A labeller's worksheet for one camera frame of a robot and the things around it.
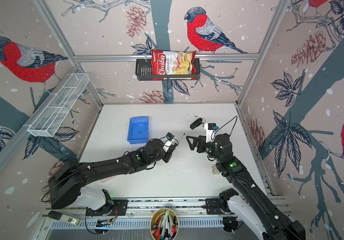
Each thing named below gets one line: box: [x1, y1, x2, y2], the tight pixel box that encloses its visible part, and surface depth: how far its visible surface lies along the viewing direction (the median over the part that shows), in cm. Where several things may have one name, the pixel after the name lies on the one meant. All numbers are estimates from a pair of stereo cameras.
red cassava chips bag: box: [151, 49, 197, 81], surface depth 90 cm
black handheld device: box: [47, 210, 82, 226], surface depth 70 cm
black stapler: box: [190, 117, 203, 130], surface depth 108 cm
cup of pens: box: [150, 208, 180, 240], surface depth 62 cm
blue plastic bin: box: [127, 116, 149, 145], surface depth 108 cm
